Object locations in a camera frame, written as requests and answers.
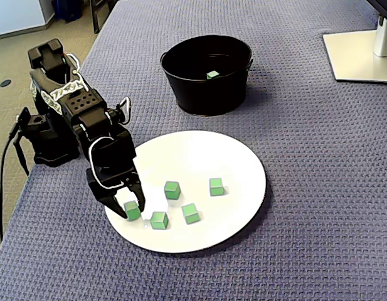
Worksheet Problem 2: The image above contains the white servo wire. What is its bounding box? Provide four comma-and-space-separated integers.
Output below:
88, 136, 125, 189

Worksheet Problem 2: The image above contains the blue woven table cloth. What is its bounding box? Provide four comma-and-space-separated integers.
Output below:
0, 0, 387, 301

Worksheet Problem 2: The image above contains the dark chair frame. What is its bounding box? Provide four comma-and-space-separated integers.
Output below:
88, 0, 119, 34

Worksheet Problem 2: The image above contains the blue bin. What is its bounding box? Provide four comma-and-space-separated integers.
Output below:
51, 0, 84, 23

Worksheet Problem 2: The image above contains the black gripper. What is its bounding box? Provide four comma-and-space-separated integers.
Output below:
85, 158, 146, 219

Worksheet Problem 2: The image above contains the white monitor stand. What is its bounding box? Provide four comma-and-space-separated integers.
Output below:
322, 0, 387, 84

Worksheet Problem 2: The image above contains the white round plate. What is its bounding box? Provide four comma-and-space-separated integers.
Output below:
103, 130, 268, 254

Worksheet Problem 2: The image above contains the black metal bucket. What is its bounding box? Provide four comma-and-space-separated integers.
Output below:
160, 34, 254, 117

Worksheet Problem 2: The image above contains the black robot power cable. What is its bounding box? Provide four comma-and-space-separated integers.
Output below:
0, 107, 31, 243

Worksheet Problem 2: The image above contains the black robot data cable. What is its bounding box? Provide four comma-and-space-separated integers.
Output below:
13, 131, 30, 176

